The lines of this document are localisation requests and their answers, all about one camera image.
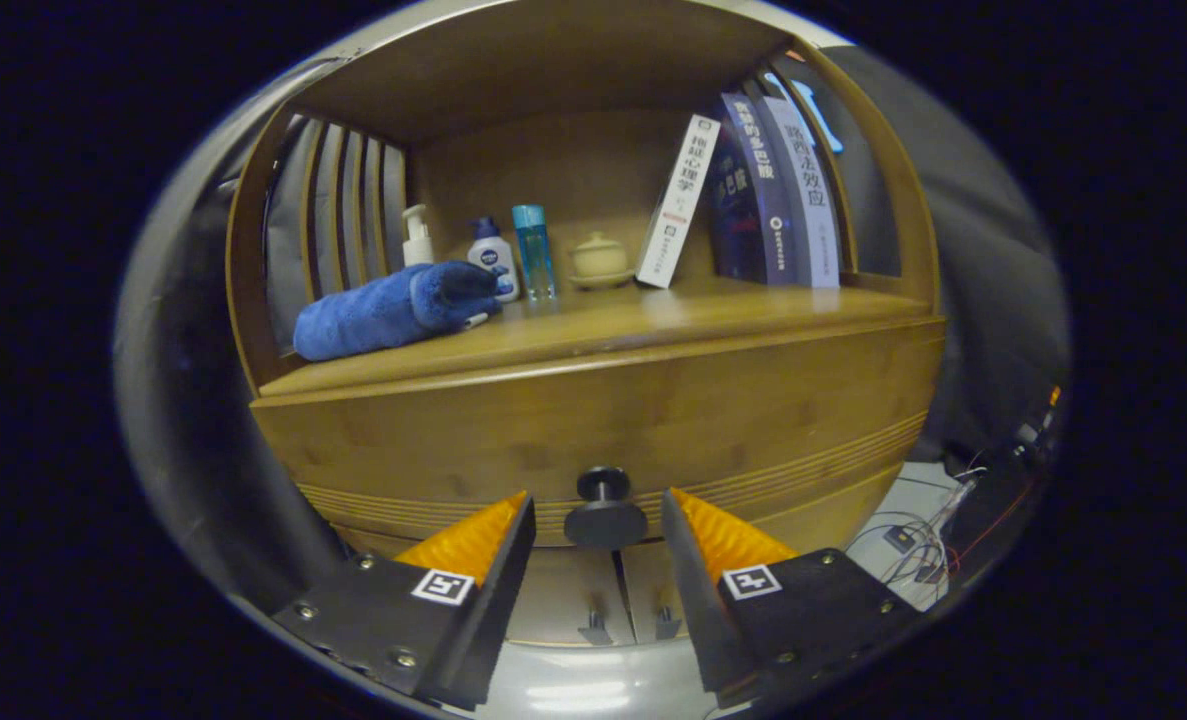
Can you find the wooden countertop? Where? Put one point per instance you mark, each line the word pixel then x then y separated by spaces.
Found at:
pixel 653 320

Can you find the beige lidded teacup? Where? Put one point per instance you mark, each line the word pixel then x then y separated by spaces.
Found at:
pixel 600 260

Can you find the wooden cabinet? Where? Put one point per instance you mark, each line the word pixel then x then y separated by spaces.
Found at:
pixel 553 60

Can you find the white book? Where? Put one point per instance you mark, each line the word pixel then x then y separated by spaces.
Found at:
pixel 678 200

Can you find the blue rolled towel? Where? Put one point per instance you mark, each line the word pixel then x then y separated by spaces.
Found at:
pixel 373 315

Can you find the white pump bottle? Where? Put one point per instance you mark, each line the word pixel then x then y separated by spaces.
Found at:
pixel 417 245

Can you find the dark blue book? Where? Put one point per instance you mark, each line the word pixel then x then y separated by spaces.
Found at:
pixel 753 190

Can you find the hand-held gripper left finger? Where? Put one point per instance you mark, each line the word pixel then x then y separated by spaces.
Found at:
pixel 493 610

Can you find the wooden cabinet door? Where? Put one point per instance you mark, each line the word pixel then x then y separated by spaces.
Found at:
pixel 563 595
pixel 653 580

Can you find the black device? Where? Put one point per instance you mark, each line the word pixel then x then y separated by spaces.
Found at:
pixel 993 500

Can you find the clear blue bottle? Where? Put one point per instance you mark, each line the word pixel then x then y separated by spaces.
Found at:
pixel 534 255

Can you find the wooden drawer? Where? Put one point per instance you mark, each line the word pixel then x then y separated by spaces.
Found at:
pixel 653 410

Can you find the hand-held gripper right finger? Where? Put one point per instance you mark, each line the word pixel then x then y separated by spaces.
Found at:
pixel 708 610

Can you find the pale grey book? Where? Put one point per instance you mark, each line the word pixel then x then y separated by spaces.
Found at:
pixel 808 190

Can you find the white bottle with blue cap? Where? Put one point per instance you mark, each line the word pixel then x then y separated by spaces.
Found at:
pixel 493 255

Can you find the black drawer knob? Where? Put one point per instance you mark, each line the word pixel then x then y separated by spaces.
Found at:
pixel 605 520

